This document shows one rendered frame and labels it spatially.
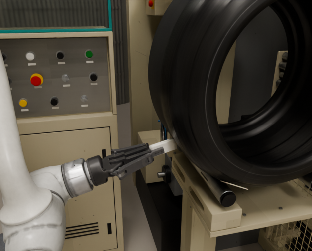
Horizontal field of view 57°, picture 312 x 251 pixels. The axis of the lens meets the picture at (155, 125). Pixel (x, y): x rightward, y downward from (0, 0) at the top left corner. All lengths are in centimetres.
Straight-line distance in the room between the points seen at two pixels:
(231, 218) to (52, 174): 48
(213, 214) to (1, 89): 58
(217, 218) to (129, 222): 133
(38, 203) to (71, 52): 85
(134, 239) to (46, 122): 99
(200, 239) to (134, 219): 82
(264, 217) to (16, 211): 65
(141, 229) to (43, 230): 148
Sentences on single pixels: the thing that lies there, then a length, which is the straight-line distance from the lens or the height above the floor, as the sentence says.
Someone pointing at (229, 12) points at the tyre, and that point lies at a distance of 62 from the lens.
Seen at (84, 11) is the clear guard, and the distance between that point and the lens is 131.
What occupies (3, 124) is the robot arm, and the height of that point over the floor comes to 116.
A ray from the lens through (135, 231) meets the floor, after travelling 204.
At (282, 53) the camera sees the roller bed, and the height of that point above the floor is 119.
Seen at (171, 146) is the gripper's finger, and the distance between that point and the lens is 78.
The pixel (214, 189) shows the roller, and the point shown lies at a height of 91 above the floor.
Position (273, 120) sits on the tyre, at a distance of 111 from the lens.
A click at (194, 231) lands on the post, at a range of 136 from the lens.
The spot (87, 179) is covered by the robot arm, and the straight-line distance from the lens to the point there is 74.
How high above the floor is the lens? 136
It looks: 22 degrees down
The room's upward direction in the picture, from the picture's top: straight up
